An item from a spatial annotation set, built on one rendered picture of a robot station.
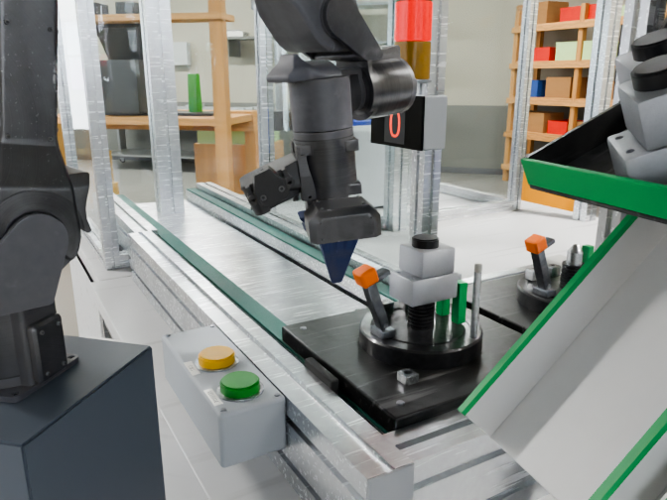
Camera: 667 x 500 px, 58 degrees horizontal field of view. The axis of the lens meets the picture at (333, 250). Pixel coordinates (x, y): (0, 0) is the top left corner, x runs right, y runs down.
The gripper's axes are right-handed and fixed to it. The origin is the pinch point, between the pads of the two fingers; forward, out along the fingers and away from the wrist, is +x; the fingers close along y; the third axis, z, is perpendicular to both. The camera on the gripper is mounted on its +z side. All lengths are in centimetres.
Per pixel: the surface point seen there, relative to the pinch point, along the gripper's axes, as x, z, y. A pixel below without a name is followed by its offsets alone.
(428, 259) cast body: 2.9, -10.3, -1.4
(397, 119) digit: -9.0, -13.7, -24.7
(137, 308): 23, 30, -48
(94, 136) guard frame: -6, 37, -73
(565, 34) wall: -6, -400, -672
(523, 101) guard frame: 2, -77, -116
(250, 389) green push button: 11.7, 10.0, 4.4
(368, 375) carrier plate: 12.7, -2.0, 3.6
